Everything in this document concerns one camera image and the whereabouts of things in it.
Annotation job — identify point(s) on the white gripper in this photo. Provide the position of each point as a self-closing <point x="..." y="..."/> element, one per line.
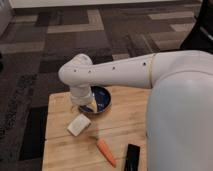
<point x="81" y="95"/>

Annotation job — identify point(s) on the orange pepper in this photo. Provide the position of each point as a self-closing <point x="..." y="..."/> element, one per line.
<point x="105" y="150"/>

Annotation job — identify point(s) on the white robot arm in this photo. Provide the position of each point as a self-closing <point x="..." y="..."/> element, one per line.
<point x="179" y="115"/>

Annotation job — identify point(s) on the white sponge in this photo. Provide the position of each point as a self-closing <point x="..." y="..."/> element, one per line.
<point x="78" y="124"/>

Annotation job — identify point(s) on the blue metal bowl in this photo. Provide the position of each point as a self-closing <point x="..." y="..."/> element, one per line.
<point x="101" y="101"/>

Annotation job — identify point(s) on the black rectangular box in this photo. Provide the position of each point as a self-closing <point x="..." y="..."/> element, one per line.
<point x="132" y="158"/>

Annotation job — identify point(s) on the black furniture at right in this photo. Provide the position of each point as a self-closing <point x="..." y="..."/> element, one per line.
<point x="201" y="35"/>

